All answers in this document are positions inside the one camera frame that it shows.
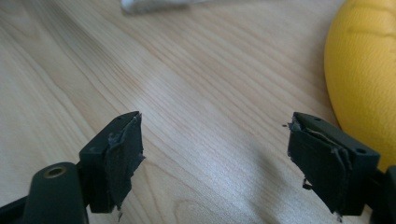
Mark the white plastic object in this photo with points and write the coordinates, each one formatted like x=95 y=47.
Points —
x=149 y=5

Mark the yellow pomelo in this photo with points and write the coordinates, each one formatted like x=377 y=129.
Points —
x=364 y=71

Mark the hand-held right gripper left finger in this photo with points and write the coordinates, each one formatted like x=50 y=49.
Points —
x=120 y=161

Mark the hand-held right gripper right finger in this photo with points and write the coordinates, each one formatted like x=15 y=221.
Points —
x=330 y=165

